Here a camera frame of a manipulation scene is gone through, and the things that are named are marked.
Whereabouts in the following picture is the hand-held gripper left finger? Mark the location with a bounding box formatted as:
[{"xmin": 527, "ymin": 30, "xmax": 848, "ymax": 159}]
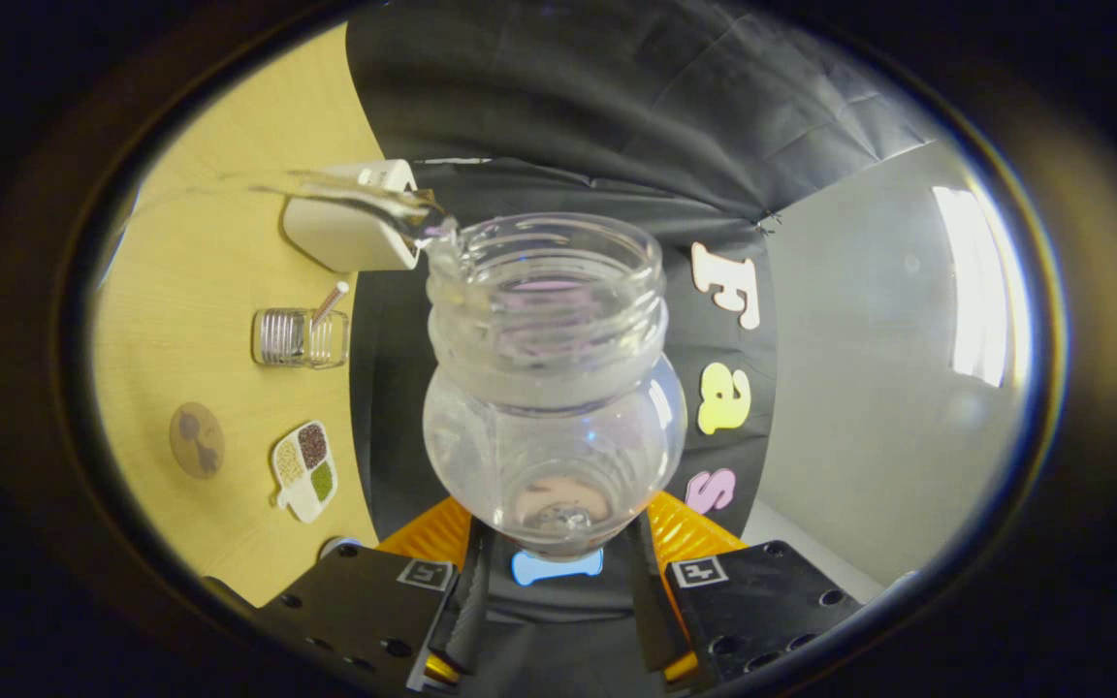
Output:
[{"xmin": 205, "ymin": 496, "xmax": 492, "ymax": 694}]

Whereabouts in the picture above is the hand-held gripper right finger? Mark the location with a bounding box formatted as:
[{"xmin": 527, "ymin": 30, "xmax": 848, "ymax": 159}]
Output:
[{"xmin": 631, "ymin": 490, "xmax": 894, "ymax": 689}]

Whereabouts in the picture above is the clear plastic bottle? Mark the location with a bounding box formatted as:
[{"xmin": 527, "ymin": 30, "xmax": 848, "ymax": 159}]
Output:
[{"xmin": 421, "ymin": 211, "xmax": 688, "ymax": 563}]

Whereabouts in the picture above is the round cork coaster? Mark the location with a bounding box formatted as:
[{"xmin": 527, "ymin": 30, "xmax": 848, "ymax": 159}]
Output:
[{"xmin": 169, "ymin": 401, "xmax": 226, "ymax": 480}]

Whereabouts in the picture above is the white divided seed dish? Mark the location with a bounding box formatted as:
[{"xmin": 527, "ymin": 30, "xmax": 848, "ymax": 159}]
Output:
[{"xmin": 271, "ymin": 420, "xmax": 339, "ymax": 524}]

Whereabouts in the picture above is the ribbed glass holder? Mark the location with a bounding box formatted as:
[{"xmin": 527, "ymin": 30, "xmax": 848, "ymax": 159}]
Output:
[{"xmin": 251, "ymin": 306, "xmax": 350, "ymax": 370}]

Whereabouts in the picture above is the pink straw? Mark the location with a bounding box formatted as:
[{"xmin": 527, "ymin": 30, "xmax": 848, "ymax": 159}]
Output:
[{"xmin": 311, "ymin": 281, "xmax": 350, "ymax": 326}]

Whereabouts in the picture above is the white toaster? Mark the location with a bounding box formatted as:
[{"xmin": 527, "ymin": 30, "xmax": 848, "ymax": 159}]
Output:
[{"xmin": 282, "ymin": 160, "xmax": 424, "ymax": 273}]

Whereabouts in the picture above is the light wooden table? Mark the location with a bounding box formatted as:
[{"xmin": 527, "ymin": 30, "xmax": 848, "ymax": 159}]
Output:
[{"xmin": 93, "ymin": 21, "xmax": 387, "ymax": 610}]

